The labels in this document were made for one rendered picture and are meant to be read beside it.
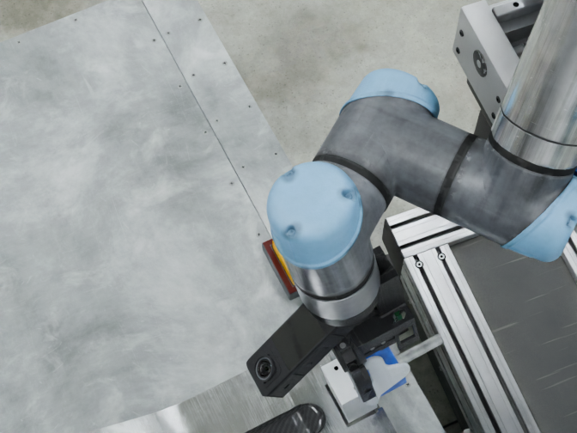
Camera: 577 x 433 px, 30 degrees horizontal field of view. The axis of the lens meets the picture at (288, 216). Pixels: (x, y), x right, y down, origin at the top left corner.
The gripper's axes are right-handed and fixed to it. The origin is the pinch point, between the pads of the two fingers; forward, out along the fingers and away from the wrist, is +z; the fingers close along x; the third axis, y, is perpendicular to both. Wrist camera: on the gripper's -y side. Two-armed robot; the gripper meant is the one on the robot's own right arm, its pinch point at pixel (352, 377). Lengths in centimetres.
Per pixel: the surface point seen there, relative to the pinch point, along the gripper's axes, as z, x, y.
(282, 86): 85, 107, 23
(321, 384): 4.6, 3.1, -3.1
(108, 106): 6, 55, -10
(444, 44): 91, 101, 61
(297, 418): 4.9, 1.0, -7.2
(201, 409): 3.0, 6.6, -16.1
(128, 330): 8.5, 23.3, -20.7
